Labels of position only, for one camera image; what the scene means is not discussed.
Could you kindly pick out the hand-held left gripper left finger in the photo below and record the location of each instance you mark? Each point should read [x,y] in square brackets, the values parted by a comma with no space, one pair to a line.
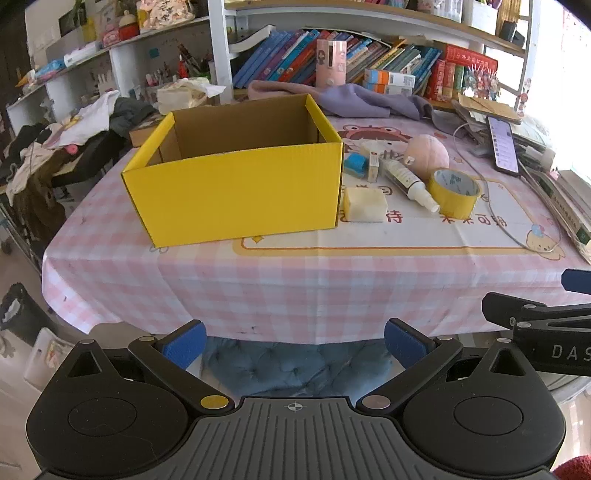
[184,346]

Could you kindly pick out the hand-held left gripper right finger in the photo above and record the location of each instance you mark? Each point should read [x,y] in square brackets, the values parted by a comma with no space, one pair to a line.
[406,344]

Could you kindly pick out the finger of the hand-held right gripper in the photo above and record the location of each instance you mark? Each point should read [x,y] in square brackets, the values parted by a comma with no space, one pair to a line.
[517,309]
[577,281]

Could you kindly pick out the yellow cardboard box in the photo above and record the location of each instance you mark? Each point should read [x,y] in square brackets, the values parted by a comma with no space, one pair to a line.
[231,194]

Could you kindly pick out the white spray bottle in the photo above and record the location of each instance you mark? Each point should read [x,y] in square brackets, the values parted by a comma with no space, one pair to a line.
[408,182]

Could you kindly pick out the pink plush toy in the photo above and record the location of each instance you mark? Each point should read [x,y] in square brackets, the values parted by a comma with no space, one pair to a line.
[429,154]

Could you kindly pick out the blue plastic packet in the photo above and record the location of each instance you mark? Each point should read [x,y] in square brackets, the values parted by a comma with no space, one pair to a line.
[355,165]

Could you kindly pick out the stack of papers and books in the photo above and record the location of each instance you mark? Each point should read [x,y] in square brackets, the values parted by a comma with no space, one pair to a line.
[568,203]

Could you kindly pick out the blue tufted cushion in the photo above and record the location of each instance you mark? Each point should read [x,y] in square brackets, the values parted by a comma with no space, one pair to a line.
[295,364]

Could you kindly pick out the red fuzzy cloth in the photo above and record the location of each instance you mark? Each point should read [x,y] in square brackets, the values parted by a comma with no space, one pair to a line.
[575,468]

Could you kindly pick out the yellow tape roll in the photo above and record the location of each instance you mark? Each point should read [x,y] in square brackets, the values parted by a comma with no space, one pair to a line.
[450,203]

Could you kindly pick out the white storage box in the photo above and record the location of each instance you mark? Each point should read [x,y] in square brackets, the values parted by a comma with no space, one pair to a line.
[46,360]

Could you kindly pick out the cream sponge block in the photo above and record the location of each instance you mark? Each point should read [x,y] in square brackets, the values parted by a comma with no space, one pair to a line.
[364,205]

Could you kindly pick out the black smartphone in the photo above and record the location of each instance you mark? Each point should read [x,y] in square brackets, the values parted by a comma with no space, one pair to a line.
[503,145]

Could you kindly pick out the black bin bag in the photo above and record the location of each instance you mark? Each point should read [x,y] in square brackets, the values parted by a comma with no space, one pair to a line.
[21,314]

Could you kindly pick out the small white box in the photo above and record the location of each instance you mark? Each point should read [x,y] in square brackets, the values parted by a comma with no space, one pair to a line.
[374,167]

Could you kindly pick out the brown envelope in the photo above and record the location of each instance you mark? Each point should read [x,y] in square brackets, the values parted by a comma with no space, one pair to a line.
[489,108]

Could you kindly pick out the brown garment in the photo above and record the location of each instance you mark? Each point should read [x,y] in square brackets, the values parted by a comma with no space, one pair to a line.
[37,194]

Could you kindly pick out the wooden chess box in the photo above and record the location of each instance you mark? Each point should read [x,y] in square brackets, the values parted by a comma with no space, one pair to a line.
[141,134]

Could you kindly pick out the small pink toy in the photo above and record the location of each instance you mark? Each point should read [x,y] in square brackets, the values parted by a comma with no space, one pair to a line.
[71,150]

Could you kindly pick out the dark grey garment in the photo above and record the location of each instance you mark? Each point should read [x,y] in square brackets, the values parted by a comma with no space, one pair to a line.
[131,115]

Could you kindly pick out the row of red books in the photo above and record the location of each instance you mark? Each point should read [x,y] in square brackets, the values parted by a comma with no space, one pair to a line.
[455,69]

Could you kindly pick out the pink and purple cloth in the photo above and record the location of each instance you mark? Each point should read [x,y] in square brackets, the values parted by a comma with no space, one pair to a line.
[355,101]

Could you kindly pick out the cream wrapped bundle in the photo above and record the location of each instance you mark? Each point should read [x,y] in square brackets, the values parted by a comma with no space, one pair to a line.
[184,97]

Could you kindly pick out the orange white carton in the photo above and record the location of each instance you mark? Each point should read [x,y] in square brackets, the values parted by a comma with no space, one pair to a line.
[383,76]
[385,89]

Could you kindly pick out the red figurine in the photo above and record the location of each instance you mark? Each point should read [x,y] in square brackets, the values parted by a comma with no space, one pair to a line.
[183,67]

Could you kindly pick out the cluster of pens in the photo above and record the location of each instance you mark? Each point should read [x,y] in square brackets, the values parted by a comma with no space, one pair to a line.
[194,64]

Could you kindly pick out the pink cartoon case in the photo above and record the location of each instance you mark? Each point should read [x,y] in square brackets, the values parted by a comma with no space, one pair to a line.
[331,62]

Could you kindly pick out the row of colourful books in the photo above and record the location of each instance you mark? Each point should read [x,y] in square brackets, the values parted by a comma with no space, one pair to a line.
[277,60]

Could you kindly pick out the white bookshelf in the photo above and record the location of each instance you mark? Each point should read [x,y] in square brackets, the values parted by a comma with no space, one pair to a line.
[219,46]

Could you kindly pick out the white packet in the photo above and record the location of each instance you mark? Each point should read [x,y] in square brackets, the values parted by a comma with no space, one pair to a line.
[83,54]

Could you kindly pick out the grey paperback book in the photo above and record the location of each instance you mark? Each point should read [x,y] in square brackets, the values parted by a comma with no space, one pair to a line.
[249,41]

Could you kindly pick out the pink tin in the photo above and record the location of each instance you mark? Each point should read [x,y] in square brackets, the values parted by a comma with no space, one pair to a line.
[120,34]

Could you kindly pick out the cream floral bag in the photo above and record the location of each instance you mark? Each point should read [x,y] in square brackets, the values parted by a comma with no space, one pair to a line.
[166,16]

